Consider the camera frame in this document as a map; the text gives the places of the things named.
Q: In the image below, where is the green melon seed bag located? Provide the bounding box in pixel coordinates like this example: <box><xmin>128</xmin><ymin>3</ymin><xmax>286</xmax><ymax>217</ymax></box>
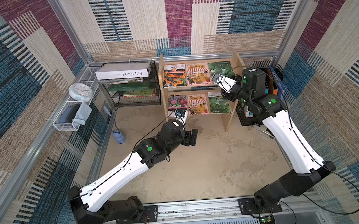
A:
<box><xmin>208</xmin><ymin>61</ymin><xmax>235</xmax><ymax>78</ymax></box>
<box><xmin>208</xmin><ymin>92</ymin><xmax>231</xmax><ymax>114</ymax></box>

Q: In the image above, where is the pink flower shop seed bag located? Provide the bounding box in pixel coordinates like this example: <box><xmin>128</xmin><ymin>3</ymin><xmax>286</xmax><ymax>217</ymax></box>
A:
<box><xmin>186</xmin><ymin>62</ymin><xmax>212</xmax><ymax>86</ymax></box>

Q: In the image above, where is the orange marigold seed bag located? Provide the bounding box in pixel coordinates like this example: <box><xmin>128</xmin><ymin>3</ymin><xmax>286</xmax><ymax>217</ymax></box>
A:
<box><xmin>163</xmin><ymin>64</ymin><xmax>187</xmax><ymax>88</ymax></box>

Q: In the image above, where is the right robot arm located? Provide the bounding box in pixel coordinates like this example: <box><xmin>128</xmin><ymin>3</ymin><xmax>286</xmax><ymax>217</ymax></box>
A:
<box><xmin>212</xmin><ymin>68</ymin><xmax>336</xmax><ymax>212</ymax></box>

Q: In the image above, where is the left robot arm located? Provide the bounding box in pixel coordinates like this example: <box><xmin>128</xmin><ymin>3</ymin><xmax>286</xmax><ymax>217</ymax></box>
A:
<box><xmin>67</xmin><ymin>119</ymin><xmax>198</xmax><ymax>224</ymax></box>

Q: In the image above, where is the lower pink shop seed bag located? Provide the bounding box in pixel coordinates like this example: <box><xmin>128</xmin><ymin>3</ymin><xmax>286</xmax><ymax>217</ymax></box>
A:
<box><xmin>187</xmin><ymin>94</ymin><xmax>209</xmax><ymax>115</ymax></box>

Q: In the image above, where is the purple flower seed bag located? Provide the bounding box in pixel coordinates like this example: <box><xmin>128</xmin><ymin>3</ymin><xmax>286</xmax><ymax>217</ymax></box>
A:
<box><xmin>168</xmin><ymin>95</ymin><xmax>187</xmax><ymax>110</ymax></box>

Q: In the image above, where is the wooden two-tier shelf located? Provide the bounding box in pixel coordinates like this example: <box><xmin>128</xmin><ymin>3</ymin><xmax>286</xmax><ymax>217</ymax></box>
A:
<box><xmin>157</xmin><ymin>50</ymin><xmax>250</xmax><ymax>136</ymax></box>

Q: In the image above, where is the black file holder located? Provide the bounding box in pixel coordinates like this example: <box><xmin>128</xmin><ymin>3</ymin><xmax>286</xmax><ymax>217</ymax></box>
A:
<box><xmin>237</xmin><ymin>68</ymin><xmax>287</xmax><ymax>126</ymax></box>

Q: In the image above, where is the orange binder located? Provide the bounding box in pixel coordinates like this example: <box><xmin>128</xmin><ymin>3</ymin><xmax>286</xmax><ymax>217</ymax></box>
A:
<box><xmin>267</xmin><ymin>67</ymin><xmax>277</xmax><ymax>94</ymax></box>

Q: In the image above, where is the blue binder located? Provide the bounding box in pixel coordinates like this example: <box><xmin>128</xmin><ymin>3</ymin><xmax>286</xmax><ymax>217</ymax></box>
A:
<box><xmin>269</xmin><ymin>66</ymin><xmax>286</xmax><ymax>102</ymax></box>

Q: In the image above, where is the green book on rack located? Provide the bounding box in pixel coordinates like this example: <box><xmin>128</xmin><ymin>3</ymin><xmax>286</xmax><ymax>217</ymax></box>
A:
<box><xmin>107</xmin><ymin>82</ymin><xmax>155</xmax><ymax>92</ymax></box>

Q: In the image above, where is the white folio box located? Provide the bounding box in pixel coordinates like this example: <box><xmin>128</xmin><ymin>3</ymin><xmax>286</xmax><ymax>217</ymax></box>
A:
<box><xmin>95</xmin><ymin>62</ymin><xmax>151</xmax><ymax>80</ymax></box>

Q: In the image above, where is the light blue cloth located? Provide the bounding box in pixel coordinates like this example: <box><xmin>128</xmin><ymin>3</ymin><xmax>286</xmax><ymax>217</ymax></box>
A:
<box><xmin>72</xmin><ymin>102</ymin><xmax>92</xmax><ymax>128</ymax></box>

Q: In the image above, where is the white round clock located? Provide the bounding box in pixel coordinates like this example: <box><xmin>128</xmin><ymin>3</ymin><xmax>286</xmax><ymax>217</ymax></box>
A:
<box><xmin>68</xmin><ymin>82</ymin><xmax>94</xmax><ymax>103</ymax></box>

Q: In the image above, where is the dark pouch in basket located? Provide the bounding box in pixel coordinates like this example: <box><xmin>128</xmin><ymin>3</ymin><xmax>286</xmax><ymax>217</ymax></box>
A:
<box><xmin>58</xmin><ymin>104</ymin><xmax>80</xmax><ymax>124</ymax></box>

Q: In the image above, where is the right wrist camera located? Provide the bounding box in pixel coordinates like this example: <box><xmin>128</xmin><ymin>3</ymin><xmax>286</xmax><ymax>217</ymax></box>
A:
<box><xmin>212</xmin><ymin>73</ymin><xmax>237</xmax><ymax>93</ymax></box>

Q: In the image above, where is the black wire rack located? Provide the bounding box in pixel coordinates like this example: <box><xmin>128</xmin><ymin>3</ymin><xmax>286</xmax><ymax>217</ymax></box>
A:
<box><xmin>98</xmin><ymin>61</ymin><xmax>162</xmax><ymax>107</ymax></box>

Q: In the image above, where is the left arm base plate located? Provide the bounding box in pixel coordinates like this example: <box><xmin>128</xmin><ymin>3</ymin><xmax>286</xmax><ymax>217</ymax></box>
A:
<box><xmin>116</xmin><ymin>205</ymin><xmax>158</xmax><ymax>224</ymax></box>

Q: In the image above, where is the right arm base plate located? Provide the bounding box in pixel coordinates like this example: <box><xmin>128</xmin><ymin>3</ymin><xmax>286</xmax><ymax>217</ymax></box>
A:
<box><xmin>237</xmin><ymin>197</ymin><xmax>283</xmax><ymax>215</ymax></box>

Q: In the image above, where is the white wire basket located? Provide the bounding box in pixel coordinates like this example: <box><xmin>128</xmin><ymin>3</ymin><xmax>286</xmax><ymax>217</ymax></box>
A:
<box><xmin>53</xmin><ymin>67</ymin><xmax>98</xmax><ymax>132</ymax></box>

